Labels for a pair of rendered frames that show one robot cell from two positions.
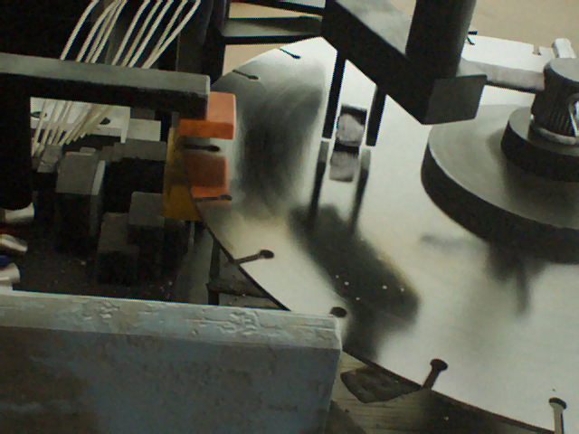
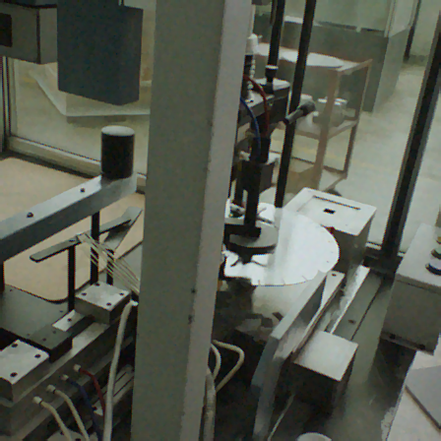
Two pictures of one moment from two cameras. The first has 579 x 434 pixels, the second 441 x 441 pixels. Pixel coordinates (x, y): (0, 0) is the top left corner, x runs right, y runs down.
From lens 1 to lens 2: 82 cm
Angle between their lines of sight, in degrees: 50
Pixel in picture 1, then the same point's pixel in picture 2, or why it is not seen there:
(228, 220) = (243, 280)
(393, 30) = (235, 221)
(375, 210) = (249, 261)
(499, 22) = (28, 195)
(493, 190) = (257, 244)
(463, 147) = (238, 239)
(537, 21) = (36, 187)
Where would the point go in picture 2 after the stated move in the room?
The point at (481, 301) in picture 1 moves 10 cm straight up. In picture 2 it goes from (286, 264) to (296, 211)
